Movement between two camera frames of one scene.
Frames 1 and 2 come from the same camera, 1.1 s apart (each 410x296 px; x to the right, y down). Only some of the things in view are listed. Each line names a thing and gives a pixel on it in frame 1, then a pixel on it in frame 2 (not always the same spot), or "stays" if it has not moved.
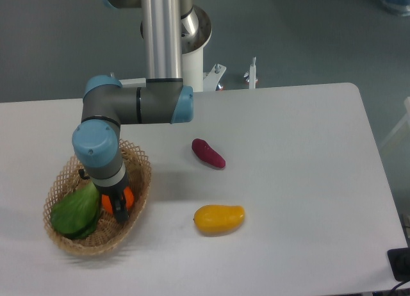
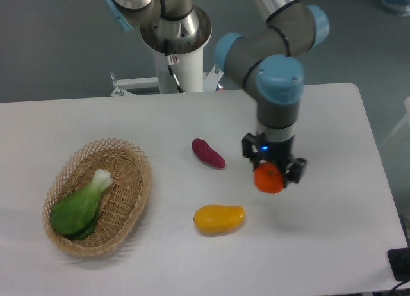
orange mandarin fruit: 107,203 -> 268,179
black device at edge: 399,261 stays
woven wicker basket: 109,230 stays
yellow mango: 217,219 stays
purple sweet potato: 206,152 stays
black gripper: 115,192 -> 279,152
